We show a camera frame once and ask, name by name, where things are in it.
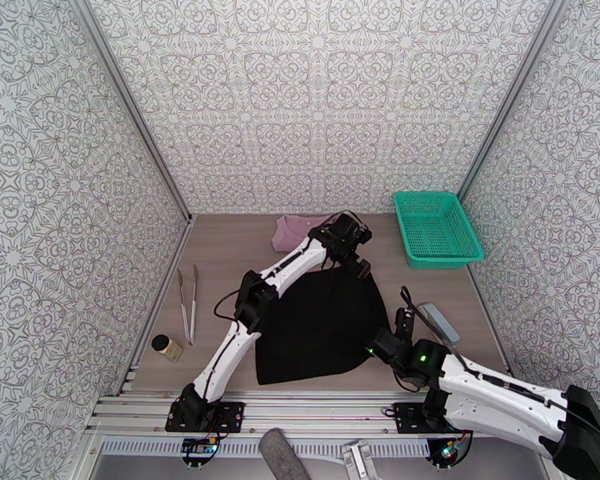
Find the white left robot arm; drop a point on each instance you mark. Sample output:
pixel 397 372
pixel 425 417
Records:
pixel 220 363

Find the black garment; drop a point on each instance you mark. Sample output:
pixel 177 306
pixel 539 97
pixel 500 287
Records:
pixel 320 328

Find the perforated metal strip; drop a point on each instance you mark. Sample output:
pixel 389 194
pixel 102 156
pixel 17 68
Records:
pixel 305 447

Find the metal tweezers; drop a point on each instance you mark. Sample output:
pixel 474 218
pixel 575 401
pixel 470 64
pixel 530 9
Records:
pixel 184 308

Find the aluminium side rail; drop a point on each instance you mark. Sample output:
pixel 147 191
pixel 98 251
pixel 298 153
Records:
pixel 495 333
pixel 150 313

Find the aluminium corner post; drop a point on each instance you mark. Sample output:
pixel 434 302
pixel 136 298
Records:
pixel 515 93
pixel 130 108

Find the metal bracket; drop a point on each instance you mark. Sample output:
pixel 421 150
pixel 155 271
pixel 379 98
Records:
pixel 358 461

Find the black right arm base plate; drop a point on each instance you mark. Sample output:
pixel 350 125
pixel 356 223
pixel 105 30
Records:
pixel 410 418

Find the aluminium table edge frame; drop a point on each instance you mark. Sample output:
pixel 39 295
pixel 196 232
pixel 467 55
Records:
pixel 320 408

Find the pink ribbed garment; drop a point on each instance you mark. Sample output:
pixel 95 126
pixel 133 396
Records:
pixel 292 231

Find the green plastic basket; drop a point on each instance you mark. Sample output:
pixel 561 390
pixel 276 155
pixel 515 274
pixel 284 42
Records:
pixel 437 233

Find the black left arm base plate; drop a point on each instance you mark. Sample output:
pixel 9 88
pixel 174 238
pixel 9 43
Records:
pixel 230 417

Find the small jar with black lid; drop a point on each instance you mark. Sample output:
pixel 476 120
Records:
pixel 166 347

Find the grey rectangular block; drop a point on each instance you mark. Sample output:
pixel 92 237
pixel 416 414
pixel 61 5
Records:
pixel 442 323

